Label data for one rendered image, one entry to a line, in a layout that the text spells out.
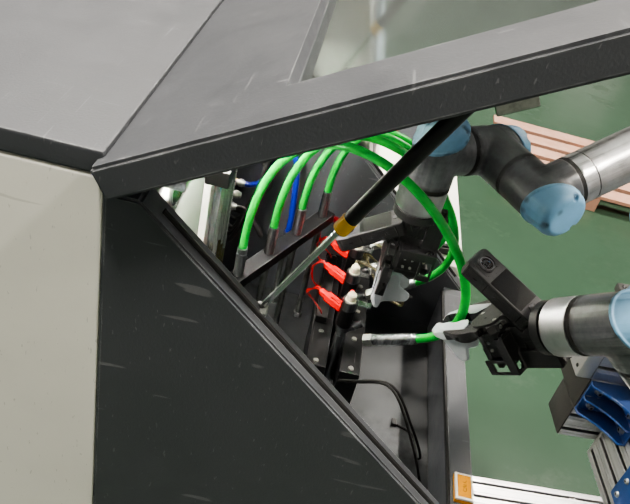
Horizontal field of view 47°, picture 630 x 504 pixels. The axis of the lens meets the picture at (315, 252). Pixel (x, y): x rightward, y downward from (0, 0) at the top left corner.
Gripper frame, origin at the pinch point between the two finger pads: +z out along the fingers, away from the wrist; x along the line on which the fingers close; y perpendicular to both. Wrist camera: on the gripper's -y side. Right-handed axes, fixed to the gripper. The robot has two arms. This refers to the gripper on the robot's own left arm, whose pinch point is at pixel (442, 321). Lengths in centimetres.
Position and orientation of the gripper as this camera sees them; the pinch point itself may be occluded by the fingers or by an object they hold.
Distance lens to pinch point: 111.1
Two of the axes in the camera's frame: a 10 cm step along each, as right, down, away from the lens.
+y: 4.9, 8.6, 1.7
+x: 7.0, -5.0, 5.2
